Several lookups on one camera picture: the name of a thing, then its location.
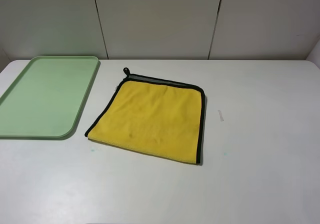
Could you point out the yellow microfiber towel black trim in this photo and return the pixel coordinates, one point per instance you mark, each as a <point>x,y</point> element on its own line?
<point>155,117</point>

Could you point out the light green plastic tray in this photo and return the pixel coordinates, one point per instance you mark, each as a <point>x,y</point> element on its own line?
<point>46,99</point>

